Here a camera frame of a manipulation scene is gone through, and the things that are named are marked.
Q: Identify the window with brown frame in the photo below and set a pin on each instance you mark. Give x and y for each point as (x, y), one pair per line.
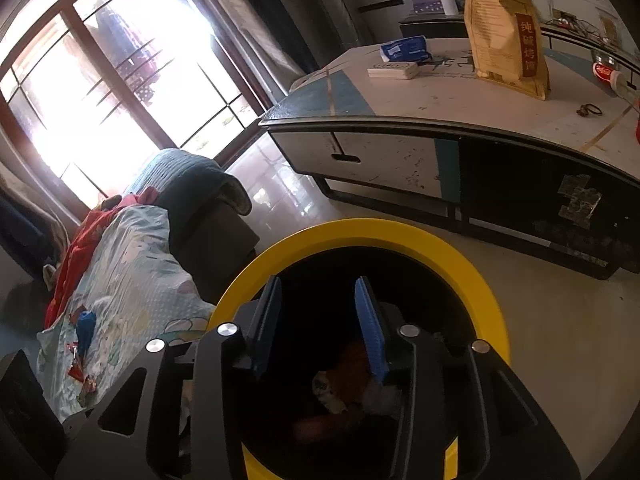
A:
(92, 90)

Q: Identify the blue quilted sofa cover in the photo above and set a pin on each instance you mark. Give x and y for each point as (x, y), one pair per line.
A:
(206, 209)

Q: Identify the blue crumpled wrapper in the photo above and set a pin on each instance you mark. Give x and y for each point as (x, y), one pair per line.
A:
(85, 326)

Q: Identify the white power strip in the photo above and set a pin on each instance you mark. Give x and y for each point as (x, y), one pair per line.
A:
(394, 70)

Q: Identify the tv cabinet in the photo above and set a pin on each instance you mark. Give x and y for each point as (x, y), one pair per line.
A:
(443, 26)

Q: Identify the red snack packet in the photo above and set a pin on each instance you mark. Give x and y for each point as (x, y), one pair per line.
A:
(76, 370)

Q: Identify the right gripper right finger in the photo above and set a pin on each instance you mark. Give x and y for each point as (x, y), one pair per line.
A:
(455, 389)

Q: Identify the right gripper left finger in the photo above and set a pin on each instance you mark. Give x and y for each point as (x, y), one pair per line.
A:
(178, 406)

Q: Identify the coffee table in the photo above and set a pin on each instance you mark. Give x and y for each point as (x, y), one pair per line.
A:
(557, 179)

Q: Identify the light green cartoon bedsheet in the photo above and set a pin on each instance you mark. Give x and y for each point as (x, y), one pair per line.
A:
(138, 292)

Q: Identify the grey beige curtain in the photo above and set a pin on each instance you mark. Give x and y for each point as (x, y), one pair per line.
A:
(267, 39)

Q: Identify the yellow paper food bag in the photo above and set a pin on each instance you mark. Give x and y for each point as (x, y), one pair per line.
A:
(506, 45)

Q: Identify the blue tissue pack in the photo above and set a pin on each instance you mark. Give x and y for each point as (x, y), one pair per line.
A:
(411, 49)

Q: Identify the yellow rim trash bin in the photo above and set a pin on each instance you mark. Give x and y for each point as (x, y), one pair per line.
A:
(314, 410)

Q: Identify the red floral blanket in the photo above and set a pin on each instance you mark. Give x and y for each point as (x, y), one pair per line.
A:
(78, 256)

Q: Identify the red cola bottle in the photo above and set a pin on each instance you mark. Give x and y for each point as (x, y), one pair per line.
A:
(618, 82)

